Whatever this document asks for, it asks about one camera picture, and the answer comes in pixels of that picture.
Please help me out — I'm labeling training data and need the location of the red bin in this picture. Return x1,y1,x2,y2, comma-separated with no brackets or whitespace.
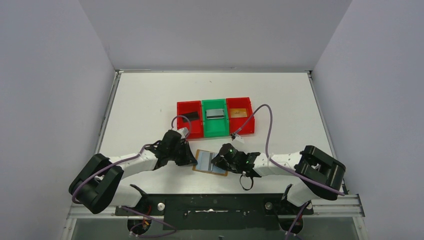
225,97,255,135
176,100,204,139

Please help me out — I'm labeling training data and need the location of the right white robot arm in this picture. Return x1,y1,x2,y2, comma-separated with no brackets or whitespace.
211,143,346,207

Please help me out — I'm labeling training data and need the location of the right red bin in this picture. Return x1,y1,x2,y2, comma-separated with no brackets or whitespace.
225,97,255,135

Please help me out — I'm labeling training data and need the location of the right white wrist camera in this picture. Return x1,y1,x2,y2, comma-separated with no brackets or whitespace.
231,133,245,145

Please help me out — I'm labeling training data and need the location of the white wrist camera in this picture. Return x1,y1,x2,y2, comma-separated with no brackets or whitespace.
176,127,190,139
231,133,245,145

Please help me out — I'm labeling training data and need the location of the left red bin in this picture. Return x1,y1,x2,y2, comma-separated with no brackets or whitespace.
176,100,204,139

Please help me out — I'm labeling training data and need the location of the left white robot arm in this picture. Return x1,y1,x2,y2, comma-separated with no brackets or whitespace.
68,127,197,214

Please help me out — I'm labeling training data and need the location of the black card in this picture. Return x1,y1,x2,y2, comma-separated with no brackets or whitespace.
182,111,200,122

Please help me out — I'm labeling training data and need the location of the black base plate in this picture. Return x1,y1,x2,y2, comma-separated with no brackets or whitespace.
145,193,286,232

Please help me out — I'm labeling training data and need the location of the gold card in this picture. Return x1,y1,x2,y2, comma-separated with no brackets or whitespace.
229,108,248,119

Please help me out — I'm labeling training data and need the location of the green middle bin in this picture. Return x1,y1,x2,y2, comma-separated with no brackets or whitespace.
201,98,230,138

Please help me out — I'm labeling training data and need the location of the yellow leather card holder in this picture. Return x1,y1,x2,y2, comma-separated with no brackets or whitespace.
192,149,228,177

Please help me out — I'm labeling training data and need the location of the silver VIP credit card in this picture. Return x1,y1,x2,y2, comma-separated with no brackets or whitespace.
205,108,225,120

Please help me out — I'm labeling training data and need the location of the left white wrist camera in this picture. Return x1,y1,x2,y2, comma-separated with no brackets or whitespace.
176,127,190,139

